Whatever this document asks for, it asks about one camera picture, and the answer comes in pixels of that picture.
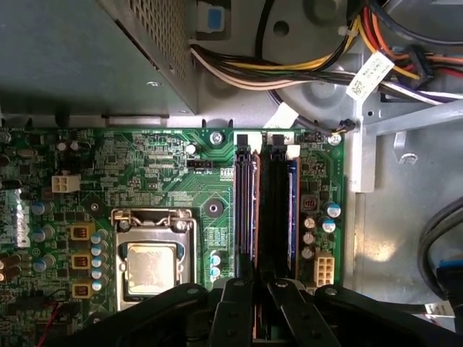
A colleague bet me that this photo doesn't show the black RAM stick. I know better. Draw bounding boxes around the black RAM stick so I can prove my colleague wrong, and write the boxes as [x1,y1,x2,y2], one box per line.
[252,153,276,343]
[269,155,301,286]

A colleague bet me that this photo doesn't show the white barcode wire label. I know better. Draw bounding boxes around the white barcode wire label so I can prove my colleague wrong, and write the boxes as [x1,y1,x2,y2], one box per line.
[345,50,395,100]

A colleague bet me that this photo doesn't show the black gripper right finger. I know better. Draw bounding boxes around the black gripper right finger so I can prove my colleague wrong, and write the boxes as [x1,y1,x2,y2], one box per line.
[267,278,463,347]

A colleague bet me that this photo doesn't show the thick black cable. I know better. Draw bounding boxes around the thick black cable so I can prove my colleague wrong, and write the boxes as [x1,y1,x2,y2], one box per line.
[417,197,463,304]

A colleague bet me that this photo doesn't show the yellow square inductor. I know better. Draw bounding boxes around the yellow square inductor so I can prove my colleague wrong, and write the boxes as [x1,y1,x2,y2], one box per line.
[70,223,95,241]
[70,252,93,270]
[71,280,94,299]

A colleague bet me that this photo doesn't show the blue-plug data wire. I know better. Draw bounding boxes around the blue-plug data wire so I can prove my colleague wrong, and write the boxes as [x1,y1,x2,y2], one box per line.
[422,258,463,321]

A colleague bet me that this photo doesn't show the silver CPU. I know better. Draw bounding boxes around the silver CPU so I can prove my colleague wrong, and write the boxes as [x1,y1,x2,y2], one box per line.
[126,244,179,296]

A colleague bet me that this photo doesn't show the coloured power wire bundle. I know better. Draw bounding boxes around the coloured power wire bundle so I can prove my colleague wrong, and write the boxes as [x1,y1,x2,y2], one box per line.
[187,0,463,108]

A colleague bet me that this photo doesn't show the green motherboard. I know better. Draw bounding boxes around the green motherboard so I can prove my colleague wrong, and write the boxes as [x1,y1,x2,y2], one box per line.
[0,127,347,347]

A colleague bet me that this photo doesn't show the grey power supply unit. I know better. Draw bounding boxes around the grey power supply unit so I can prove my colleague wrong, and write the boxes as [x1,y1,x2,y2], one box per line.
[0,0,199,117]

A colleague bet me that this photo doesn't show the metal CPU socket cover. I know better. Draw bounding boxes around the metal CPU socket cover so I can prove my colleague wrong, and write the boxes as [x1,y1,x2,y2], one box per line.
[111,216,198,312]

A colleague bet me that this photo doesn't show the socket locking lever wire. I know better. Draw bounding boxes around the socket locking lever wire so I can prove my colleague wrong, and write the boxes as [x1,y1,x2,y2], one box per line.
[111,207,199,232]

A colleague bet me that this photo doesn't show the blue plastic tab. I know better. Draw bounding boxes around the blue plastic tab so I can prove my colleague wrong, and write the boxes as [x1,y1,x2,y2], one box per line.
[207,9,224,34]

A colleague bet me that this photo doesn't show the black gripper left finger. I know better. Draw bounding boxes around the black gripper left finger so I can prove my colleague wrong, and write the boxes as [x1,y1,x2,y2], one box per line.
[46,278,254,347]

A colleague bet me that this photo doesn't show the white eight-pin power socket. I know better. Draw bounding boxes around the white eight-pin power socket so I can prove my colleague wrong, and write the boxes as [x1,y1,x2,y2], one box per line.
[313,252,336,288]

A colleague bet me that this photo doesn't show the thin panel wire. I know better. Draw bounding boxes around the thin panel wire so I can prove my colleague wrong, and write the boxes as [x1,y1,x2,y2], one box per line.
[327,118,359,139]

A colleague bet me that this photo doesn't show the white four-pin power socket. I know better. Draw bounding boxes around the white four-pin power socket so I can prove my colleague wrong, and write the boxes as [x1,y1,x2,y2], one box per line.
[51,174,82,194]

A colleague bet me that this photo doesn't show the empty black RAM slot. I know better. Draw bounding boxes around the empty black RAM slot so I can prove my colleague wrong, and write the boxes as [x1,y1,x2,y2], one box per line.
[234,132,260,281]

